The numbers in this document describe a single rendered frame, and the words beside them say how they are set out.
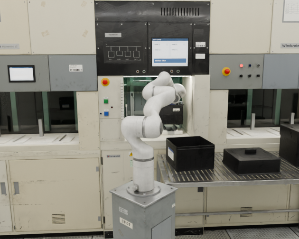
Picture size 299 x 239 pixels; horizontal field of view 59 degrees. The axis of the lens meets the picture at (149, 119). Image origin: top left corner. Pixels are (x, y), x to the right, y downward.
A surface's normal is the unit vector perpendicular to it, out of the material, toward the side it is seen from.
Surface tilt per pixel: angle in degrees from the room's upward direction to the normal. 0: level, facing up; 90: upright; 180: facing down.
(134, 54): 90
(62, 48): 90
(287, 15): 90
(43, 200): 90
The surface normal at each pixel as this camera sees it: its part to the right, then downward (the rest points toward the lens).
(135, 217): -0.66, 0.13
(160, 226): 0.75, 0.11
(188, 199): 0.06, 0.17
